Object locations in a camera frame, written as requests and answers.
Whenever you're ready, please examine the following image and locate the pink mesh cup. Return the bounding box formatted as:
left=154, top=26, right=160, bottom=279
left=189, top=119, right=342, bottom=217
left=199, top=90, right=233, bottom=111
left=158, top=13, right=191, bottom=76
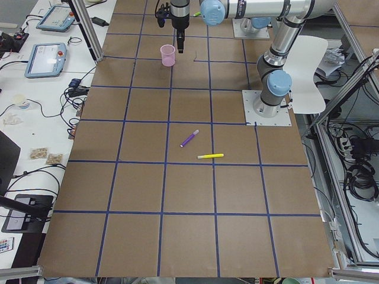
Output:
left=160, top=44, right=176, bottom=67

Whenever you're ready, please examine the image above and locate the near blue teach pendant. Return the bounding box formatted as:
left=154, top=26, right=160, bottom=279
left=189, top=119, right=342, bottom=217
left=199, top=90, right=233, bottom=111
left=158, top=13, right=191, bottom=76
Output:
left=24, top=43, right=67, bottom=79

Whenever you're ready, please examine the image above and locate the white plastic chair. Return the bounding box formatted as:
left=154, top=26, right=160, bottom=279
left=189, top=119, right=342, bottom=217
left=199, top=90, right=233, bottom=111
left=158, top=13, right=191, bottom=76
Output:
left=283, top=35, right=328, bottom=114

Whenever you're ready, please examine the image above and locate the yellow pen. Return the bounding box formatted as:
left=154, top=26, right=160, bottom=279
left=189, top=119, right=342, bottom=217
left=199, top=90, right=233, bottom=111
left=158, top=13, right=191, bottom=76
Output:
left=197, top=153, right=224, bottom=159

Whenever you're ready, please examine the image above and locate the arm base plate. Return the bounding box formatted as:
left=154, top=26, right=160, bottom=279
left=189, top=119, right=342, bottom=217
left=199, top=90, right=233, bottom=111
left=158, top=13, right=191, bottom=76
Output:
left=242, top=90, right=291, bottom=127
left=232, top=17, right=271, bottom=40

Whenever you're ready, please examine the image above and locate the blue teach pendant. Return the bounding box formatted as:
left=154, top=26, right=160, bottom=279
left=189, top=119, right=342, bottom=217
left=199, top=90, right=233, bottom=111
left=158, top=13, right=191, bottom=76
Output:
left=24, top=43, right=67, bottom=79
left=36, top=5, right=75, bottom=32

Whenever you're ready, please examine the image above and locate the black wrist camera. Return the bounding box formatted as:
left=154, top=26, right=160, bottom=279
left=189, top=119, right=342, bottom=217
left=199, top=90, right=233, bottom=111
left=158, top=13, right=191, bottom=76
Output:
left=156, top=2, right=171, bottom=28

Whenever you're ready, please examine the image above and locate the far blue teach pendant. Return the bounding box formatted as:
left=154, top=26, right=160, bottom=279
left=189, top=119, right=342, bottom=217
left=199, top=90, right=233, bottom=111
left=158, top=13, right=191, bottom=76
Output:
left=36, top=5, right=75, bottom=32

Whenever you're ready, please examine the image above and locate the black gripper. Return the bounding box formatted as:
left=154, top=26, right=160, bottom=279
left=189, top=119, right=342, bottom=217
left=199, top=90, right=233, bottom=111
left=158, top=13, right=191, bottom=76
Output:
left=170, top=0, right=190, bottom=54

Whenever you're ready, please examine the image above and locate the purple pen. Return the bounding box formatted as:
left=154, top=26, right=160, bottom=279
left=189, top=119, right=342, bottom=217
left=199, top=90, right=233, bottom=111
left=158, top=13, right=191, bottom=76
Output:
left=180, top=129, right=200, bottom=148

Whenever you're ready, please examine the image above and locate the small bag of parts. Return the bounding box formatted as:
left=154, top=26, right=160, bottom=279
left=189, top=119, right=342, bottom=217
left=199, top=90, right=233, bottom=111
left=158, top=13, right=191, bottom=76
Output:
left=29, top=147, right=49, bottom=160

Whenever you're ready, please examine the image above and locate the aluminium frame post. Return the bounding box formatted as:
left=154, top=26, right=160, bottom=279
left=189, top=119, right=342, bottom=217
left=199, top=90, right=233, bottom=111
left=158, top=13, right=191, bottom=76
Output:
left=66, top=0, right=104, bottom=62

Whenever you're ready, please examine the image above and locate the black monitor corner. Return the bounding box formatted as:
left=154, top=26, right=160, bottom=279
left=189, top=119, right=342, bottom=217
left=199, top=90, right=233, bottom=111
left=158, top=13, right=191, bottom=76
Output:
left=0, top=132, right=21, bottom=196

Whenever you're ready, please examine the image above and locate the black power adapter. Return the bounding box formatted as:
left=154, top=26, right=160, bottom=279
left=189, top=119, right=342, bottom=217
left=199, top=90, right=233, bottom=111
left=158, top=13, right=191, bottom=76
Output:
left=91, top=17, right=109, bottom=27

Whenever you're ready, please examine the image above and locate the white power strip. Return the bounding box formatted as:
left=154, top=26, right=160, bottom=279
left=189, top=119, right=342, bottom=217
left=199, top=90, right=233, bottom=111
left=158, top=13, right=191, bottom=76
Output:
left=338, top=134, right=354, bottom=161

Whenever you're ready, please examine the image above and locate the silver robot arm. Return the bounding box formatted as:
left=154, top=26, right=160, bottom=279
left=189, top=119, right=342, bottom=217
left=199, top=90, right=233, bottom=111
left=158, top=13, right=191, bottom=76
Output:
left=199, top=1, right=336, bottom=108
left=240, top=17, right=271, bottom=33

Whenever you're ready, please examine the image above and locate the black camera stand base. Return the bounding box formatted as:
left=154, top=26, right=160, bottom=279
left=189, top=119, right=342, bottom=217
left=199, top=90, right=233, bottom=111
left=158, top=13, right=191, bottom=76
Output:
left=1, top=194, right=53, bottom=233

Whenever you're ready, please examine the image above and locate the remote control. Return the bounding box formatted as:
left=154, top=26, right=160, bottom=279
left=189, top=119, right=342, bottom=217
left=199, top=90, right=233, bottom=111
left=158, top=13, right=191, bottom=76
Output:
left=0, top=237, right=14, bottom=254

